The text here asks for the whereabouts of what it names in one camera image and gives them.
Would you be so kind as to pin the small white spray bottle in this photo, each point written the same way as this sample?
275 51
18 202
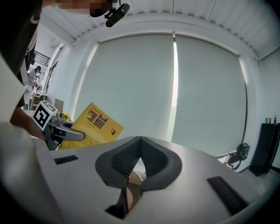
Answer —
228 158

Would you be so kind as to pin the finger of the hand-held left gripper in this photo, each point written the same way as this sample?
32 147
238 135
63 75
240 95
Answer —
71 133

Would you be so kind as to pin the cardboard box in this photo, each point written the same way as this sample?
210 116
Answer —
59 105

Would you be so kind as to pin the round glass coffee table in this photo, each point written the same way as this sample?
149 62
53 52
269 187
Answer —
131 195

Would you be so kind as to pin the sunflower bouquet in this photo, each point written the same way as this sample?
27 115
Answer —
65 116

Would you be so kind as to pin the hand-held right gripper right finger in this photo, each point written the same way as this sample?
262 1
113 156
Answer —
191 185

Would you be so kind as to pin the yellow book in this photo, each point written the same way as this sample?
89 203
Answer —
100 125

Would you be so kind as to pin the black head-mounted camera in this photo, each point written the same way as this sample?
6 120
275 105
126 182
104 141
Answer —
116 15

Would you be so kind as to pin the grey roller blind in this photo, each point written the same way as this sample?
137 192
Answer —
126 90
210 97

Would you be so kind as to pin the person's black shirt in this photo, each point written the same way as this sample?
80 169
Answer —
21 43

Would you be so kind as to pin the black tall cabinet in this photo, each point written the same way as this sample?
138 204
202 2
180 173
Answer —
266 148

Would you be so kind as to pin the black metal staircase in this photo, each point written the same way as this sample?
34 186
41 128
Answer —
42 58

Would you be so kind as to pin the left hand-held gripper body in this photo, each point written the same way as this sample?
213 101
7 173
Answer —
43 115

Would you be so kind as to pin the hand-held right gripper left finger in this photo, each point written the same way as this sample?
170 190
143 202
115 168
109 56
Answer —
79 178

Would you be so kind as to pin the person's left forearm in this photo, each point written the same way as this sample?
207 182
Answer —
25 122

